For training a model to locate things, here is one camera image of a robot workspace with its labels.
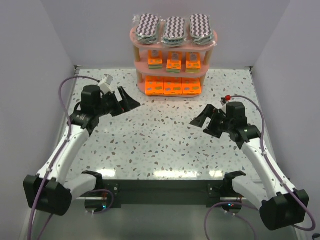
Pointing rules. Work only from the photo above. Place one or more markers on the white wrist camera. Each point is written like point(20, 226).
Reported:
point(225, 100)
point(105, 84)

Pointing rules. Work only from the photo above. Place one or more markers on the orange flat pack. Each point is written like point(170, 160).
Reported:
point(154, 85)
point(191, 86)
point(172, 86)

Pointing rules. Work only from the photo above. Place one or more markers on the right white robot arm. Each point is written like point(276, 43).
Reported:
point(279, 202)

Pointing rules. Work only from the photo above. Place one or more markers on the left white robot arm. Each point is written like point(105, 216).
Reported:
point(48, 190)

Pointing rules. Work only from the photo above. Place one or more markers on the pink three-tier shelf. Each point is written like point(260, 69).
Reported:
point(141, 60)

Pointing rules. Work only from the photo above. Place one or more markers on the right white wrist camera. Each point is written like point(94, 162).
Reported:
point(225, 100)

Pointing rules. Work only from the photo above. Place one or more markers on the striped sponge pack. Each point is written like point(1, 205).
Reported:
point(200, 30)
point(174, 33)
point(146, 28)

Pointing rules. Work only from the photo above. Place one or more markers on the orange sponge box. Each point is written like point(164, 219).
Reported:
point(174, 62)
point(193, 62)
point(155, 59)

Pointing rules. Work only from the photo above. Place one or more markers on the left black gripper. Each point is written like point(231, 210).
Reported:
point(118, 103)

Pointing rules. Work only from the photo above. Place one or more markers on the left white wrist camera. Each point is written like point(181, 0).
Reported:
point(105, 84)

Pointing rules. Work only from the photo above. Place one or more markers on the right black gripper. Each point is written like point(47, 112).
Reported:
point(212, 122)

